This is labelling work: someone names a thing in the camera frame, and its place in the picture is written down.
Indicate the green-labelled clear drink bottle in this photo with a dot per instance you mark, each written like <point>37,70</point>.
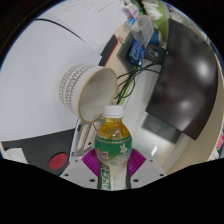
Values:
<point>112,143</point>

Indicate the black desk mat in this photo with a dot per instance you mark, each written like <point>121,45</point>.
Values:
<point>33,150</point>

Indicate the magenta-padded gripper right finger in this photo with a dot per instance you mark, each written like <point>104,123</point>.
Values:
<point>146,171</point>

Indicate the small blue box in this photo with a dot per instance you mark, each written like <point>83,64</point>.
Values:
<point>136,52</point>

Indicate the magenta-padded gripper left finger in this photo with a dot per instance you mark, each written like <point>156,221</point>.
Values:
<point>78,171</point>

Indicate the black computer monitor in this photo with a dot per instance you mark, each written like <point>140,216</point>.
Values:
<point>186,76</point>

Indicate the black red-edged notebook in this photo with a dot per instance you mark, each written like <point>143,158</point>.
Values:
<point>108,50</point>

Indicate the white sheet of paper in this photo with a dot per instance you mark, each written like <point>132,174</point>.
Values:
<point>90,20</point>

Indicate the flat round red coaster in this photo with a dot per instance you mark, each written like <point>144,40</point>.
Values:
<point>58,161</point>

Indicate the white patterned paper cup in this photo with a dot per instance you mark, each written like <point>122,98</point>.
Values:
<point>71,86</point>

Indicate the silver metal laptop stand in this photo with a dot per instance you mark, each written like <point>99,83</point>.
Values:
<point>77,143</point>

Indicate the white desk mat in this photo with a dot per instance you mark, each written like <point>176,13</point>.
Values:
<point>30,83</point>

